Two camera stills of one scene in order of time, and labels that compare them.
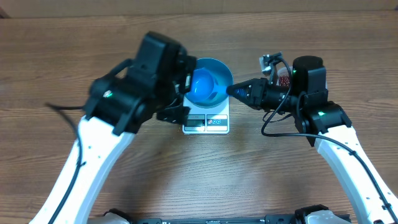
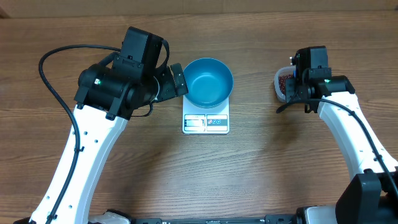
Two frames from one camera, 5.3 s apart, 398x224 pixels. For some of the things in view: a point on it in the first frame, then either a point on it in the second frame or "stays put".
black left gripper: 184,71 to 170,89
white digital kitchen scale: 211,121 stays put
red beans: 283,81 stays put
